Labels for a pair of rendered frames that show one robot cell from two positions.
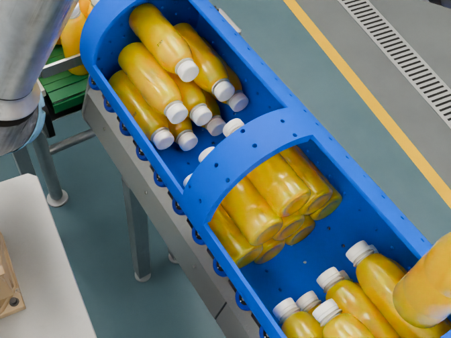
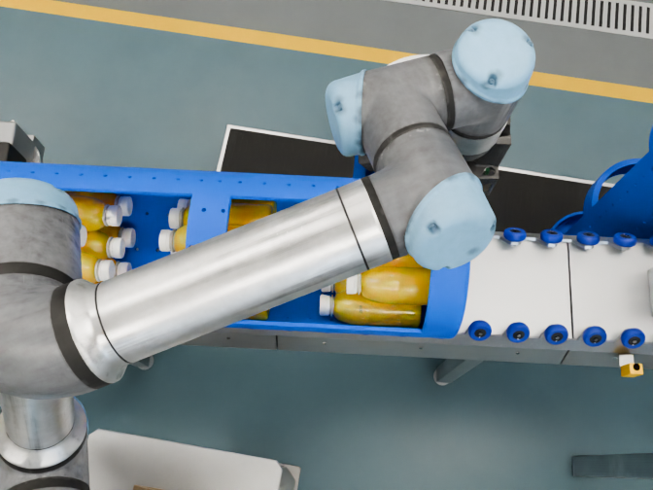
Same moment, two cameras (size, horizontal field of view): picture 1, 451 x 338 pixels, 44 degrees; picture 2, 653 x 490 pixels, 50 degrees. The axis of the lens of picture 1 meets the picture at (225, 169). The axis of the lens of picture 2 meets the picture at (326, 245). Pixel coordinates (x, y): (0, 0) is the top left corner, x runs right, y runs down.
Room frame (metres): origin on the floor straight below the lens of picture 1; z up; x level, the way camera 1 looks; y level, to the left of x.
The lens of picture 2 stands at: (0.15, 0.08, 2.33)
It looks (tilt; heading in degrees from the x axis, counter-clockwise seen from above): 72 degrees down; 312
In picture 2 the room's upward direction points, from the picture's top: straight up
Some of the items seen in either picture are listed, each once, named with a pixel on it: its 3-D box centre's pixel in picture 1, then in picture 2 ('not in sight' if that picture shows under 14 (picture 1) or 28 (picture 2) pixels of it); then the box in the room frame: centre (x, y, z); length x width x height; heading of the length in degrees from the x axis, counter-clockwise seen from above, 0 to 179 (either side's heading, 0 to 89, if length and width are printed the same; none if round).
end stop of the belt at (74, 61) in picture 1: (122, 43); not in sight; (0.97, 0.28, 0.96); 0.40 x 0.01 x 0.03; 130
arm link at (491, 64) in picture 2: not in sight; (482, 81); (0.28, -0.28, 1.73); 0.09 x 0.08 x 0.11; 59
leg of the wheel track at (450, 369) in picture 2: not in sight; (459, 363); (0.06, -0.38, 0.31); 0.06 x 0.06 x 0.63; 40
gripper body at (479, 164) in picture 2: not in sight; (462, 149); (0.27, -0.29, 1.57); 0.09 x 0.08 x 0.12; 39
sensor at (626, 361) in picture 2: not in sight; (631, 356); (-0.16, -0.48, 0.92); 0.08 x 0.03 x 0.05; 130
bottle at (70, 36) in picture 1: (76, 39); not in sight; (0.94, 0.38, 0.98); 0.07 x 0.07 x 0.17
